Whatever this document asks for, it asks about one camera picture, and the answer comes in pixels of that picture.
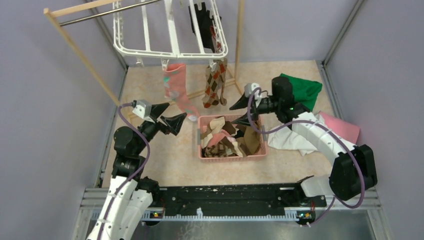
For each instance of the pile of socks in basket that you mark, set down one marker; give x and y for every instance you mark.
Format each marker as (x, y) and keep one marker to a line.
(228, 139)

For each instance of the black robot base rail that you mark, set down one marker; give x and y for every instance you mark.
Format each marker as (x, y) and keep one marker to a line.
(237, 203)

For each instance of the green shirt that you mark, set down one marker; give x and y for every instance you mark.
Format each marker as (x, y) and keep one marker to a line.
(305, 91)

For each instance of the pink plastic basket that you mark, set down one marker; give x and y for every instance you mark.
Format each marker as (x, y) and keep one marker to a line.
(232, 155)

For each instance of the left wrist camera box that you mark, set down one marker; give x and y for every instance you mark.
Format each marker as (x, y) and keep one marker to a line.
(142, 109)

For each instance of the white cloth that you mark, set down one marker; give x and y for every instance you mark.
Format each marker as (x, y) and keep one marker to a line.
(286, 139)

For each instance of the pink sock with teal spots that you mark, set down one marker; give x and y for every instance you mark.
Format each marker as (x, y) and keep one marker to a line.
(174, 81)

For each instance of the black hanging sock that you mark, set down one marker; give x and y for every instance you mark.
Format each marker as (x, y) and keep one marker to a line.
(206, 28)

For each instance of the orange brown argyle sock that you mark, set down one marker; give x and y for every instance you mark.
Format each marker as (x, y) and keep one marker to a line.
(215, 85)

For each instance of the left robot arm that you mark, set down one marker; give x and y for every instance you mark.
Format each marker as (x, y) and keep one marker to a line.
(129, 195)

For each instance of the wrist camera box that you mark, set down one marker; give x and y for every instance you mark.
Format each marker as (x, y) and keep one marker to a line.
(250, 89)
(142, 109)

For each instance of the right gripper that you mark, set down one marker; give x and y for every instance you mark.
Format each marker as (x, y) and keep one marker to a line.
(241, 103)

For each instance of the white plastic clip hanger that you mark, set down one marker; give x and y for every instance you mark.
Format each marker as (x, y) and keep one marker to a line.
(169, 32)

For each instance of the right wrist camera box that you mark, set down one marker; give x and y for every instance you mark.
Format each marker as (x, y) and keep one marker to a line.
(250, 89)

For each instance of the pink cloth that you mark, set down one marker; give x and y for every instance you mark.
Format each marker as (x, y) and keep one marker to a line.
(346, 130)

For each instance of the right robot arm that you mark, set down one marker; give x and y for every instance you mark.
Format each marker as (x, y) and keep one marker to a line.
(353, 167)

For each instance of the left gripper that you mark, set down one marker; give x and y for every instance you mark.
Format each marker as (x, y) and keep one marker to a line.
(174, 123)

